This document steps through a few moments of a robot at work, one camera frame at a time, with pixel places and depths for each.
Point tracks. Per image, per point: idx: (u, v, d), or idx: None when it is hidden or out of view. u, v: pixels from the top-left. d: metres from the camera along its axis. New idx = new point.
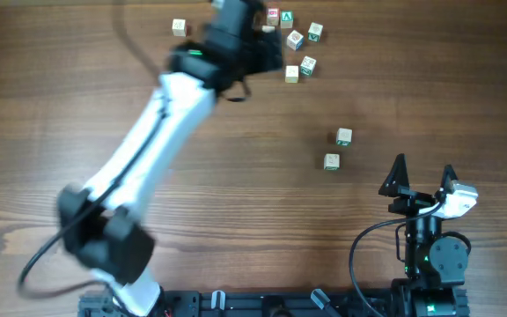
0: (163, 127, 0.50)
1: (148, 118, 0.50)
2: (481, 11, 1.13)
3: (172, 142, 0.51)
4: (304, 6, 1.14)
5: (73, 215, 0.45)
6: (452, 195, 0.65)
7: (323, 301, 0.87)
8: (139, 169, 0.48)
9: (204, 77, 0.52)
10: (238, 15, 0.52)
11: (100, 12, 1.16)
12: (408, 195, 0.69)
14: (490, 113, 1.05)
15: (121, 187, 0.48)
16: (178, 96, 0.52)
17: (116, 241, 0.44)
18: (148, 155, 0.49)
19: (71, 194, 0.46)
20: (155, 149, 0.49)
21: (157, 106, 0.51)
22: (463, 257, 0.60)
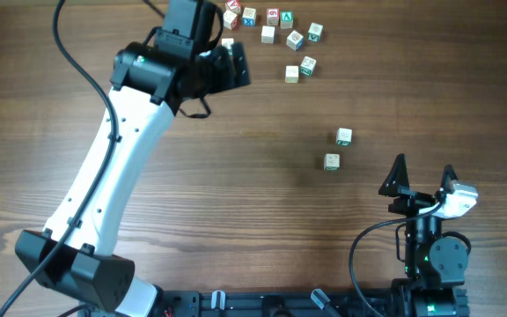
0: (117, 151, 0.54)
1: (101, 149, 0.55)
2: (481, 11, 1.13)
3: (129, 168, 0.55)
4: (304, 6, 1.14)
5: (39, 256, 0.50)
6: (452, 195, 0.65)
7: (323, 301, 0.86)
8: (96, 201, 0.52)
9: (158, 82, 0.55)
10: (191, 15, 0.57)
11: (101, 12, 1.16)
12: (408, 195, 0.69)
14: (489, 113, 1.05)
15: (80, 228, 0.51)
16: (128, 114, 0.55)
17: (81, 276, 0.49)
18: (103, 183, 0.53)
19: (33, 238, 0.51)
20: (110, 177, 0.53)
21: (106, 132, 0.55)
22: (463, 257, 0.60)
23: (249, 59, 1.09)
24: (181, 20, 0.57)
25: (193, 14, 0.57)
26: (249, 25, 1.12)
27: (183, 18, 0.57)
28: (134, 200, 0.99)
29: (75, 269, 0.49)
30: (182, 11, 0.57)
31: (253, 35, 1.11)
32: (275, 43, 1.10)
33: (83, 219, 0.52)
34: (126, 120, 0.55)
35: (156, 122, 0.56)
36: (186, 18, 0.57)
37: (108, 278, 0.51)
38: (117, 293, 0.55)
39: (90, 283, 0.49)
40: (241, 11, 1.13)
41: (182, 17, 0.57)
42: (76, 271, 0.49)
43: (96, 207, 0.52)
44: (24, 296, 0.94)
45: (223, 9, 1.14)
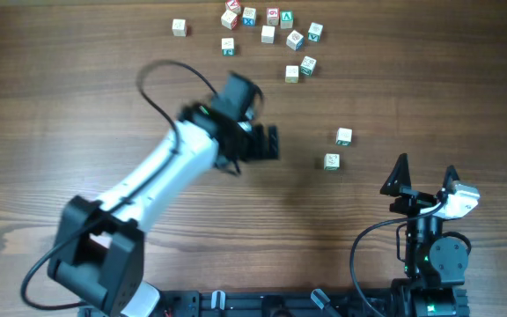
0: (176, 161, 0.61)
1: (161, 155, 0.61)
2: (481, 11, 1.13)
3: (179, 179, 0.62)
4: (304, 6, 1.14)
5: (82, 223, 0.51)
6: (454, 195, 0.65)
7: (323, 301, 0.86)
8: (150, 190, 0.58)
9: (210, 130, 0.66)
10: (242, 90, 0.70)
11: (101, 12, 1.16)
12: (410, 195, 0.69)
14: (489, 113, 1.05)
15: (130, 205, 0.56)
16: (188, 139, 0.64)
17: (120, 254, 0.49)
18: (160, 180, 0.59)
19: (79, 206, 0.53)
20: (165, 180, 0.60)
21: (167, 146, 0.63)
22: (463, 258, 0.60)
23: (249, 59, 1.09)
24: (235, 96, 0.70)
25: (244, 90, 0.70)
26: (249, 25, 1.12)
27: (236, 93, 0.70)
28: None
29: (113, 240, 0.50)
30: (235, 89, 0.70)
31: (253, 35, 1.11)
32: (275, 43, 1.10)
33: (135, 201, 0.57)
34: (186, 142, 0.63)
35: (205, 154, 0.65)
36: (238, 95, 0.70)
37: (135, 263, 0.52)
38: (126, 290, 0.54)
39: (122, 256, 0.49)
40: (241, 11, 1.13)
41: (235, 94, 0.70)
42: (117, 237, 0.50)
43: (148, 194, 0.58)
44: None
45: (223, 9, 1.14)
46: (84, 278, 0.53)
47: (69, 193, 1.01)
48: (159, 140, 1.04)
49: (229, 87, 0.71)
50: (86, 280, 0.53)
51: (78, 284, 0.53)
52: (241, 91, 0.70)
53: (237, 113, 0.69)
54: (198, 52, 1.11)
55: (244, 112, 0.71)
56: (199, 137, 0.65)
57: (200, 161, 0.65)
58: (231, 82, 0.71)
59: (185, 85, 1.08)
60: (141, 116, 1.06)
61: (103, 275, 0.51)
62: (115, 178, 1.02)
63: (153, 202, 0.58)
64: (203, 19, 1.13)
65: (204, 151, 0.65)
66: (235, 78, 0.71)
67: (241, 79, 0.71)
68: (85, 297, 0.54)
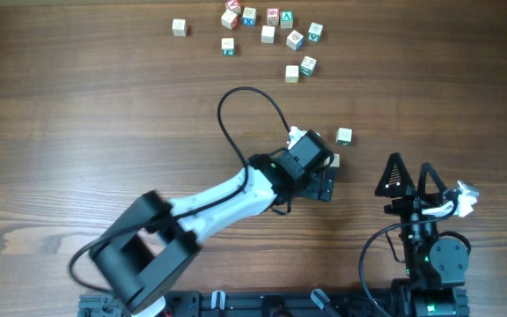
0: (240, 199, 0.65)
1: (229, 186, 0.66)
2: (481, 11, 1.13)
3: (232, 215, 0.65)
4: (304, 6, 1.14)
5: (148, 217, 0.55)
6: (463, 195, 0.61)
7: (323, 301, 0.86)
8: (213, 213, 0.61)
9: (274, 182, 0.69)
10: (312, 154, 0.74)
11: (101, 12, 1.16)
12: (414, 196, 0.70)
14: (490, 113, 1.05)
15: (194, 217, 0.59)
16: (253, 181, 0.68)
17: (174, 257, 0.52)
18: (222, 210, 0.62)
19: (151, 202, 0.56)
20: (225, 213, 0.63)
21: (235, 182, 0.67)
22: (464, 258, 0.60)
23: (249, 59, 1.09)
24: (304, 156, 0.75)
25: (314, 153, 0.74)
26: (249, 25, 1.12)
27: (306, 154, 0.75)
28: (135, 200, 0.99)
29: (172, 245, 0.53)
30: (307, 150, 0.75)
31: (253, 35, 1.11)
32: (275, 43, 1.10)
33: (199, 215, 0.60)
34: (253, 184, 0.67)
35: (262, 202, 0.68)
36: (308, 156, 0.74)
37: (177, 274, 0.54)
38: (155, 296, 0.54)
39: (176, 261, 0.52)
40: (241, 11, 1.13)
41: (306, 154, 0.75)
42: (177, 242, 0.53)
43: (210, 216, 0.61)
44: (24, 296, 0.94)
45: (223, 9, 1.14)
46: (127, 269, 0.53)
47: (69, 193, 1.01)
48: (159, 140, 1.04)
49: (301, 146, 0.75)
50: (125, 271, 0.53)
51: (113, 273, 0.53)
52: (312, 152, 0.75)
53: (302, 172, 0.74)
54: (199, 52, 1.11)
55: (308, 173, 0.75)
56: (260, 186, 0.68)
57: (250, 208, 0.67)
58: (304, 142, 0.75)
59: (185, 85, 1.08)
60: (141, 115, 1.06)
61: (145, 273, 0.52)
62: (114, 178, 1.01)
63: (209, 230, 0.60)
64: (203, 19, 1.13)
65: (259, 200, 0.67)
66: (310, 139, 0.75)
67: (317, 143, 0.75)
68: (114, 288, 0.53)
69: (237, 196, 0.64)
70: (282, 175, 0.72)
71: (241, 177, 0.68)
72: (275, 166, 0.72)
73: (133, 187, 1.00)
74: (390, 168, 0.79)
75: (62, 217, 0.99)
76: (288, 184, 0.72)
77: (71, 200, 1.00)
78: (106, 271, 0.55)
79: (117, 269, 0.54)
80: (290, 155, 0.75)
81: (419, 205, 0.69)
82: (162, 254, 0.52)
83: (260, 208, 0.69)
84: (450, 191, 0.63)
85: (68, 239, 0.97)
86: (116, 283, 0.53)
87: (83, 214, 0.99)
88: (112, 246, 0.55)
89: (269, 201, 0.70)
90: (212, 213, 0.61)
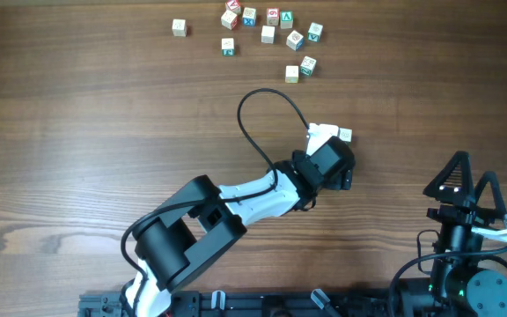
0: (273, 195, 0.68)
1: (261, 184, 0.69)
2: (481, 11, 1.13)
3: (264, 210, 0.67)
4: (304, 6, 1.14)
5: (199, 197, 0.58)
6: None
7: (323, 301, 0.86)
8: (253, 203, 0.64)
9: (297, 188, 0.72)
10: (332, 162, 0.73)
11: (101, 12, 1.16)
12: (471, 210, 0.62)
14: (489, 113, 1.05)
15: (238, 203, 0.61)
16: (282, 182, 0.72)
17: (222, 239, 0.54)
18: (260, 202, 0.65)
19: (202, 184, 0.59)
20: (260, 207, 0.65)
21: (267, 181, 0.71)
22: None
23: (249, 59, 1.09)
24: (325, 163, 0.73)
25: (334, 162, 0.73)
26: (249, 25, 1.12)
27: (326, 162, 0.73)
28: (135, 200, 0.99)
29: (221, 226, 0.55)
30: (326, 158, 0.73)
31: (253, 35, 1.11)
32: (275, 43, 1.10)
33: (242, 202, 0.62)
34: (282, 185, 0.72)
35: (289, 201, 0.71)
36: (327, 163, 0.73)
37: (220, 254, 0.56)
38: (194, 275, 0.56)
39: (224, 241, 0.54)
40: (241, 11, 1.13)
41: (325, 162, 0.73)
42: (224, 224, 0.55)
43: (251, 205, 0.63)
44: (24, 296, 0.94)
45: (223, 9, 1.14)
46: (171, 246, 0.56)
47: (69, 193, 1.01)
48: (159, 140, 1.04)
49: (322, 153, 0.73)
50: (169, 247, 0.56)
51: (158, 249, 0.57)
52: (332, 161, 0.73)
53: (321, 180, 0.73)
54: (198, 52, 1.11)
55: (328, 179, 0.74)
56: (289, 188, 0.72)
57: (277, 208, 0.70)
58: (326, 148, 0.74)
59: (185, 85, 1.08)
60: (141, 115, 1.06)
61: (192, 250, 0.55)
62: (115, 178, 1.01)
63: (250, 219, 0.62)
64: (203, 19, 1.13)
65: (287, 200, 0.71)
66: (332, 147, 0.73)
67: (338, 152, 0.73)
68: (158, 264, 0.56)
69: (270, 193, 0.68)
70: (304, 182, 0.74)
71: (271, 178, 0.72)
72: (296, 173, 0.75)
73: (133, 187, 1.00)
74: (452, 167, 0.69)
75: (62, 217, 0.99)
76: (306, 191, 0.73)
77: (71, 200, 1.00)
78: (150, 248, 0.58)
79: (161, 246, 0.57)
80: (310, 161, 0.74)
81: (473, 221, 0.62)
82: (210, 233, 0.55)
83: (287, 208, 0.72)
84: None
85: (68, 239, 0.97)
86: (160, 260, 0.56)
87: (83, 214, 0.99)
88: (159, 224, 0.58)
89: (293, 202, 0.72)
90: (251, 203, 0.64)
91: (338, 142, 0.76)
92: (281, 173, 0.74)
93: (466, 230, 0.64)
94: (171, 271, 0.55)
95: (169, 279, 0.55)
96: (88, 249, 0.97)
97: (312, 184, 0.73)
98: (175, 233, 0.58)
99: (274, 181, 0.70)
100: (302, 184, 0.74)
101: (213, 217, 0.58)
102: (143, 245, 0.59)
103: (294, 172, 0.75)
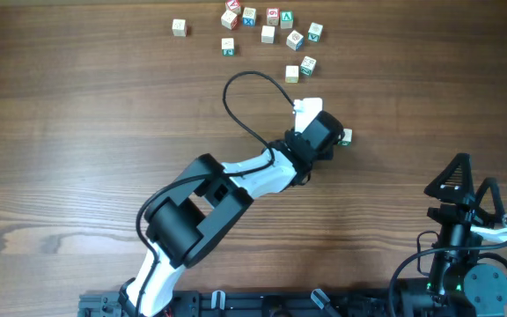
0: (273, 170, 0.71)
1: (260, 160, 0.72)
2: (481, 11, 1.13)
3: (266, 185, 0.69)
4: (304, 6, 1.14)
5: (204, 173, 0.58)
6: None
7: (323, 301, 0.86)
8: (255, 180, 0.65)
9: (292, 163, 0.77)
10: (323, 137, 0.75)
11: (101, 12, 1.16)
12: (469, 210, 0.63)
14: (489, 113, 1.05)
15: (243, 178, 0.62)
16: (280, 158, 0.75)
17: (231, 209, 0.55)
18: (261, 177, 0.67)
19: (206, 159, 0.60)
20: (262, 180, 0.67)
21: (265, 158, 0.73)
22: (503, 287, 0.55)
23: (249, 59, 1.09)
24: (315, 137, 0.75)
25: (325, 136, 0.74)
26: (249, 25, 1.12)
27: (317, 136, 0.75)
28: (135, 200, 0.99)
29: (228, 196, 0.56)
30: (317, 132, 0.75)
31: (253, 35, 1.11)
32: (275, 43, 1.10)
33: (246, 177, 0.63)
34: (279, 160, 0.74)
35: (286, 174, 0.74)
36: (318, 138, 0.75)
37: (231, 224, 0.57)
38: (208, 248, 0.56)
39: (234, 210, 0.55)
40: (241, 11, 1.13)
41: (316, 136, 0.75)
42: (232, 195, 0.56)
43: (253, 180, 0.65)
44: (24, 296, 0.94)
45: (223, 9, 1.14)
46: (182, 224, 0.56)
47: (69, 193, 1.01)
48: (159, 140, 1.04)
49: (312, 129, 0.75)
50: (183, 224, 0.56)
51: (172, 227, 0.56)
52: (322, 135, 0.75)
53: (313, 154, 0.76)
54: (199, 52, 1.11)
55: (320, 152, 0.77)
56: (285, 164, 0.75)
57: (276, 182, 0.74)
58: (314, 123, 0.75)
59: (184, 85, 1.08)
60: (141, 115, 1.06)
61: (205, 224, 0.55)
62: (115, 178, 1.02)
63: (253, 193, 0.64)
64: (203, 19, 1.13)
65: (285, 174, 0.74)
66: (320, 122, 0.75)
67: (326, 128, 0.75)
68: (173, 242, 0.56)
69: (270, 168, 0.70)
70: (297, 158, 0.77)
71: (267, 155, 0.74)
72: (290, 151, 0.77)
73: (133, 187, 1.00)
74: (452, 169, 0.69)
75: (62, 217, 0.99)
76: (301, 166, 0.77)
77: (71, 200, 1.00)
78: (162, 229, 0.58)
79: (174, 224, 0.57)
80: (302, 136, 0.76)
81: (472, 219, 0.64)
82: (220, 204, 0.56)
83: (285, 182, 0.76)
84: None
85: (68, 239, 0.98)
86: (173, 239, 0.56)
87: (83, 214, 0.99)
88: (169, 203, 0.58)
89: (290, 177, 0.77)
90: (254, 177, 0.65)
91: (327, 115, 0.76)
92: (278, 151, 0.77)
93: (466, 229, 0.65)
94: (185, 246, 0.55)
95: (185, 255, 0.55)
96: (88, 249, 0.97)
97: (306, 158, 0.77)
98: (186, 210, 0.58)
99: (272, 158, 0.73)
100: (297, 160, 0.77)
101: (219, 193, 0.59)
102: (155, 226, 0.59)
103: (288, 149, 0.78)
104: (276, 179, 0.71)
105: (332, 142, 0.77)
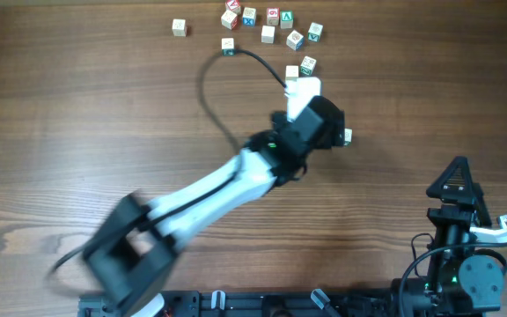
0: (231, 187, 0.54)
1: (218, 177, 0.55)
2: (481, 11, 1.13)
3: (226, 205, 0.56)
4: (304, 6, 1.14)
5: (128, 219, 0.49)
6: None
7: (323, 301, 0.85)
8: (200, 210, 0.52)
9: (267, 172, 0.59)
10: None
11: (101, 12, 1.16)
12: (471, 212, 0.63)
14: (489, 113, 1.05)
15: (175, 218, 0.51)
16: (248, 165, 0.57)
17: (153, 264, 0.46)
18: (210, 205, 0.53)
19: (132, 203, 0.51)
20: (210, 206, 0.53)
21: (227, 170, 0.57)
22: (498, 277, 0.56)
23: (249, 59, 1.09)
24: None
25: None
26: (249, 25, 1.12)
27: None
28: None
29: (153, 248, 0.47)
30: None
31: (253, 35, 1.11)
32: (275, 43, 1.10)
33: (184, 214, 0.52)
34: (246, 169, 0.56)
35: (258, 188, 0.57)
36: None
37: (161, 276, 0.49)
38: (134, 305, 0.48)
39: (157, 267, 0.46)
40: (241, 11, 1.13)
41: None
42: (158, 246, 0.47)
43: (195, 214, 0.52)
44: (24, 295, 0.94)
45: (223, 9, 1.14)
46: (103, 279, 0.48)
47: (69, 193, 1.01)
48: (158, 140, 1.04)
49: None
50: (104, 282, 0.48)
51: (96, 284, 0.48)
52: None
53: None
54: (198, 51, 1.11)
55: None
56: (259, 167, 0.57)
57: (247, 195, 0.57)
58: None
59: (184, 85, 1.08)
60: (141, 116, 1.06)
61: (124, 283, 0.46)
62: (115, 178, 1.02)
63: (198, 226, 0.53)
64: (203, 19, 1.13)
65: (255, 186, 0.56)
66: None
67: None
68: None
69: (226, 187, 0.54)
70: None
71: (234, 164, 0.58)
72: None
73: (133, 187, 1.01)
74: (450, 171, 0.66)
75: (62, 217, 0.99)
76: None
77: (71, 200, 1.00)
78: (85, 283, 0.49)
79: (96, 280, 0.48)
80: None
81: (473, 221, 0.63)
82: (143, 260, 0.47)
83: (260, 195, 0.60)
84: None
85: (68, 239, 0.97)
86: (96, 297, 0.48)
87: (83, 214, 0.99)
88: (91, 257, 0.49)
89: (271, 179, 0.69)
90: (198, 207, 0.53)
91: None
92: (249, 152, 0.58)
93: (461, 230, 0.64)
94: None
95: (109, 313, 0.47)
96: None
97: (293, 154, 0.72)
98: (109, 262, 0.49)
99: (235, 170, 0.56)
100: None
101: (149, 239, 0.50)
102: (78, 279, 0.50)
103: None
104: (238, 197, 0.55)
105: None
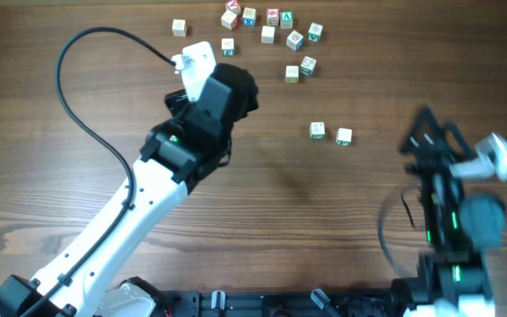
0: (128, 217, 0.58)
1: (114, 210, 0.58)
2: (481, 11, 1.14)
3: (145, 227, 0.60)
4: (304, 6, 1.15)
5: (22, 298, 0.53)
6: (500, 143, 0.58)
7: (323, 301, 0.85)
8: (91, 265, 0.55)
9: (183, 165, 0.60)
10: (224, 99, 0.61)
11: (101, 12, 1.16)
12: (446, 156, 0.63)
14: (489, 113, 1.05)
15: (69, 285, 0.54)
16: (146, 185, 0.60)
17: None
18: (105, 247, 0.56)
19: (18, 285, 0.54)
20: (113, 240, 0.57)
21: (121, 198, 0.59)
22: (498, 213, 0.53)
23: (249, 59, 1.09)
24: (217, 103, 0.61)
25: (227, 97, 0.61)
26: (249, 25, 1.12)
27: (218, 101, 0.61)
28: None
29: None
30: (216, 98, 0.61)
31: (253, 35, 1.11)
32: (275, 43, 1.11)
33: (73, 278, 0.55)
34: (143, 190, 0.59)
35: (172, 197, 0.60)
36: (217, 104, 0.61)
37: None
38: None
39: None
40: (241, 11, 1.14)
41: (218, 101, 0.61)
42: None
43: (91, 269, 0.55)
44: None
45: (223, 9, 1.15)
46: None
47: (69, 193, 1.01)
48: None
49: (208, 90, 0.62)
50: None
51: None
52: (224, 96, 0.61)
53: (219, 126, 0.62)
54: None
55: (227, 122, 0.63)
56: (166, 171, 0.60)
57: (165, 205, 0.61)
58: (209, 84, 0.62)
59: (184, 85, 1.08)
60: (141, 116, 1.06)
61: None
62: (115, 178, 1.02)
63: (115, 264, 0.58)
64: (203, 19, 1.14)
65: (171, 195, 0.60)
66: (216, 84, 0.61)
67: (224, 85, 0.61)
68: None
69: (123, 219, 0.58)
70: (193, 146, 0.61)
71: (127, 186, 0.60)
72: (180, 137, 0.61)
73: None
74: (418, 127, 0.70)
75: (62, 217, 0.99)
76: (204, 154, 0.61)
77: (71, 200, 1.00)
78: None
79: None
80: (198, 109, 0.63)
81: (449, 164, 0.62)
82: None
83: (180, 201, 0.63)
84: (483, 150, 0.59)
85: (68, 239, 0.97)
86: None
87: (83, 214, 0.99)
88: None
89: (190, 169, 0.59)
90: (93, 255, 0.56)
91: (227, 71, 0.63)
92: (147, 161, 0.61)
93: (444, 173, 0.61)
94: None
95: None
96: None
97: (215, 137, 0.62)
98: None
99: (128, 199, 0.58)
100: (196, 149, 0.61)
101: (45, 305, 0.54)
102: None
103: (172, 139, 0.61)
104: (145, 221, 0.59)
105: (241, 100, 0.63)
